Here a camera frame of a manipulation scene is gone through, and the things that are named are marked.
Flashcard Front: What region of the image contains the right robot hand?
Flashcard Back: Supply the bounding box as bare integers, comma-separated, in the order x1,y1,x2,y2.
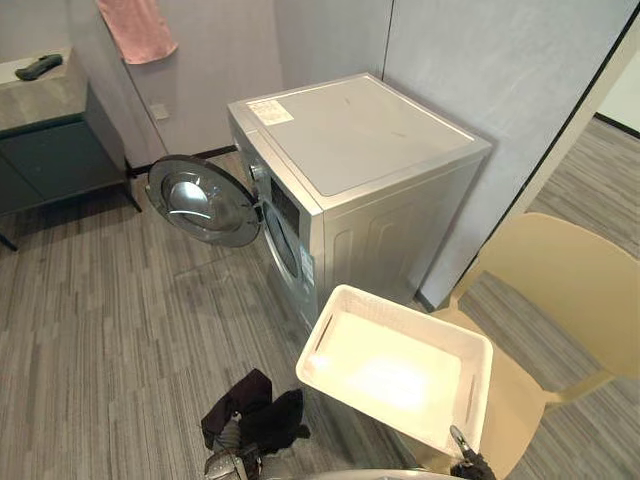
448,424,497,480

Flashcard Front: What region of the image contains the white label sticker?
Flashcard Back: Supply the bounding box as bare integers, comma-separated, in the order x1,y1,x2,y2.
247,99,295,127

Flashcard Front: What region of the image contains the white plastic laundry basket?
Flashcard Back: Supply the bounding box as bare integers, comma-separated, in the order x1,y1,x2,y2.
294,283,495,459

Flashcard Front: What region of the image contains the round washing machine door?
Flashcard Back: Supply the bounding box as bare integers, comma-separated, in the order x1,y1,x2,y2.
145,154,265,249

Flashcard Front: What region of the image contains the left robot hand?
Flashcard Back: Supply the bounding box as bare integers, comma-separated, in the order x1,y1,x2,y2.
200,368,313,457

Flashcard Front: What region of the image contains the dark cabinet with grey top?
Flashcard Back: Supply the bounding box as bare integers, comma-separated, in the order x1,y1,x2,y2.
0,46,144,252

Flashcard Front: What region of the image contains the silver front-load washing machine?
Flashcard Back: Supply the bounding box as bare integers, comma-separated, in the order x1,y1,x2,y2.
226,72,497,351

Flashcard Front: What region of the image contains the pink towel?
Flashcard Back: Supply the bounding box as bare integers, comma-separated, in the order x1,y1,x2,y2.
95,0,180,66

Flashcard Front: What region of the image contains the beige plastic chair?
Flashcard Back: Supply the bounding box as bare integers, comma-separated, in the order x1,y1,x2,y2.
428,211,640,480

